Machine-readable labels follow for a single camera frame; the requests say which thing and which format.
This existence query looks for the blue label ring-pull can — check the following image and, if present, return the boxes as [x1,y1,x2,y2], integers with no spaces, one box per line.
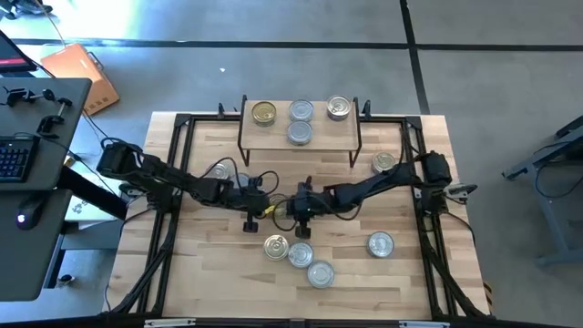
[325,94,353,122]
[262,234,291,262]
[371,151,397,176]
[207,162,231,181]

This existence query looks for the silver lid albacore tuna can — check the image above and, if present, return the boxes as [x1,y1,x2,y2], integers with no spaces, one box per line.
[366,231,395,259]
[306,260,336,290]
[287,241,315,270]

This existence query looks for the black aluminium rig frame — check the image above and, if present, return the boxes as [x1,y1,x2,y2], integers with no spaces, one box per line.
[107,103,492,320]

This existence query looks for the white box with logo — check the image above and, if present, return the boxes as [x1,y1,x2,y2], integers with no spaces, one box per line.
[63,172,127,231]

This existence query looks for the person's shoe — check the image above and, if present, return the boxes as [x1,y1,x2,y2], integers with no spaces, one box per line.
[0,0,55,19]

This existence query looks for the orange cardboard box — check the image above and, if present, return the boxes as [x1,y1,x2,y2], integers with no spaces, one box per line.
[39,43,121,117]

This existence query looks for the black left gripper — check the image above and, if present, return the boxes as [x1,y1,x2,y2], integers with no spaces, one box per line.
[230,172,283,233]

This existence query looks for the black office desk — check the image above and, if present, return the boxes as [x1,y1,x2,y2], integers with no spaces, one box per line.
[0,77,129,302]

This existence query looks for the white table edge bracket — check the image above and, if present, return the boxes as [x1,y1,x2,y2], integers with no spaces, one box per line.
[143,318,198,328]
[398,320,452,328]

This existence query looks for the black computer mouse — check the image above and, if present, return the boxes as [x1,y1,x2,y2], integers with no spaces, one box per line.
[15,193,46,231]

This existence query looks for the black computer monitor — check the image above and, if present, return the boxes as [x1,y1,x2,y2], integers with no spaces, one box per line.
[0,29,38,77]

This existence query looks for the black backlit keyboard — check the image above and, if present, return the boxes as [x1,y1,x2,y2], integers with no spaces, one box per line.
[0,135,41,183]

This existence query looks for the wooden shelf black metal legs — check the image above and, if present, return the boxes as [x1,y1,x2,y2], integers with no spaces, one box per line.
[235,94,363,169]

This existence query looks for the black desk clamp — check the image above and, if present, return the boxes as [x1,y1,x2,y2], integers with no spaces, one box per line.
[36,115,66,139]
[3,85,36,108]

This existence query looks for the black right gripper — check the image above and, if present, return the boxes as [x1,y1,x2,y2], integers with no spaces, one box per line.
[282,179,338,240]

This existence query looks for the grey metal stand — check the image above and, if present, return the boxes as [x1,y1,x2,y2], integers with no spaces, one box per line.
[502,115,583,269]

